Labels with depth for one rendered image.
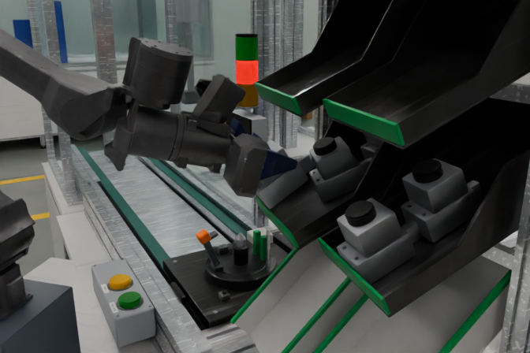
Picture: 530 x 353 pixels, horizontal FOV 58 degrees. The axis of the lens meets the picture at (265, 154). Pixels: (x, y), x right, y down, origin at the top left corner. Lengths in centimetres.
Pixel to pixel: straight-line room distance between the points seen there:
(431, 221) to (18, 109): 556
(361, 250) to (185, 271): 55
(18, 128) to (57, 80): 535
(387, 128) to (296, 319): 38
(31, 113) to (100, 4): 414
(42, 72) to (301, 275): 45
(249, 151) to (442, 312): 29
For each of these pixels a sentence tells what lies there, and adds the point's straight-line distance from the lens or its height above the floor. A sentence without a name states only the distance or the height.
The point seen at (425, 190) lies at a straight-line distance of 50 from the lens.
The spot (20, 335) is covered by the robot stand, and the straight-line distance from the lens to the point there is 74.
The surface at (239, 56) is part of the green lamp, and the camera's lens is 104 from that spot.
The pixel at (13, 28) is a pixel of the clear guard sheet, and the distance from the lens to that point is 583.
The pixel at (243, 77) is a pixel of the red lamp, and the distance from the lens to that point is 104.
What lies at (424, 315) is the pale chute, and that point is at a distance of 62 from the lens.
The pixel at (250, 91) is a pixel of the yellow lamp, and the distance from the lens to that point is 105.
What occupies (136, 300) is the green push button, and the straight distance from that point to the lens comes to 90.
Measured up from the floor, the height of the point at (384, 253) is 123.
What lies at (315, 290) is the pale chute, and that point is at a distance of 71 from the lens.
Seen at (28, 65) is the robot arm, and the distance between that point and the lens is 60.
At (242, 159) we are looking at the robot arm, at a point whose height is 131.
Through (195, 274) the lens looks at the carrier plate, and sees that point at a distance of 96.
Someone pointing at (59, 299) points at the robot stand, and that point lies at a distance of 78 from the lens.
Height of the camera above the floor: 145
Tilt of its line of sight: 16 degrees down
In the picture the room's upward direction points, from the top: straight up
